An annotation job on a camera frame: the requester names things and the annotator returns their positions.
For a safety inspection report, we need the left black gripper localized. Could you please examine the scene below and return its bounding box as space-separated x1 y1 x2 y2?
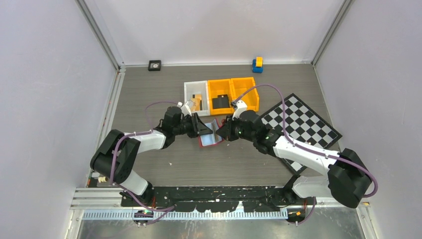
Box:
173 113 212 138

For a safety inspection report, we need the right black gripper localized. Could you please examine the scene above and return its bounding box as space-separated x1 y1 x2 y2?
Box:
216 114 256 143

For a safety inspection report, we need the red card holder wallet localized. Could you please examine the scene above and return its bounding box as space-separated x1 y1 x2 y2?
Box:
199 118 225 147

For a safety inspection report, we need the dark grey credit card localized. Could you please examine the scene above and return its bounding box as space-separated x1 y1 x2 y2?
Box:
211 94 230 110

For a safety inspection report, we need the orange gold credit card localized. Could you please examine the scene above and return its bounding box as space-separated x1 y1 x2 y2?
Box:
191 94 202 104

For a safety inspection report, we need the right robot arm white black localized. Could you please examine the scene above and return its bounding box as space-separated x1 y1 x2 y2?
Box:
216 111 379 208

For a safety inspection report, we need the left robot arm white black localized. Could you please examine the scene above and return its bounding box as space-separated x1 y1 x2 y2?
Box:
90 106 213 206

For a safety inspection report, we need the orange bin with cards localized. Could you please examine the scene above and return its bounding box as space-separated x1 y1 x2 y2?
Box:
208 79 233 116

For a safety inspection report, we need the white plastic bin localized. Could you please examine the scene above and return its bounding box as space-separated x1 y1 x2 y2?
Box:
184 81 211 117

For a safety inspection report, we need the empty orange bin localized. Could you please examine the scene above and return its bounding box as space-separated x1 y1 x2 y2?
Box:
230 77 260 112

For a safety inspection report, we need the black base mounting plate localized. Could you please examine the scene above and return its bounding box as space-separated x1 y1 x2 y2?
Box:
120 186 316 213

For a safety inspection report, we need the blue yellow toy block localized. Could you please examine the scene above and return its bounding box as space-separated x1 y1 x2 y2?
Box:
252 57 263 73

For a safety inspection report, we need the black white checkerboard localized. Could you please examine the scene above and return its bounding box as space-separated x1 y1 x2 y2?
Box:
258 93 342 175

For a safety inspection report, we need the small black square box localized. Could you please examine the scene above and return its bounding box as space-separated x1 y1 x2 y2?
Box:
148 60 162 72

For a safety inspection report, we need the small beige spool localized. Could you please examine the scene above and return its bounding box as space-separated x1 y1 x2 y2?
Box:
97 177 107 183

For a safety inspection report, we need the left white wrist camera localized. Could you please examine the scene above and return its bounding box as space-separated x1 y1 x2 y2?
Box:
177 100 194 116

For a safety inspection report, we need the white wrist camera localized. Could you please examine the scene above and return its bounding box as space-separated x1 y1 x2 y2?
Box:
177 100 194 116
231 100 247 120

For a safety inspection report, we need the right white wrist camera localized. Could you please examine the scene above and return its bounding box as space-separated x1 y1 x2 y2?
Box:
231 100 247 120

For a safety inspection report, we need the aluminium rail frame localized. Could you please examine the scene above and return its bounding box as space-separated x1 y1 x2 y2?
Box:
69 184 370 222

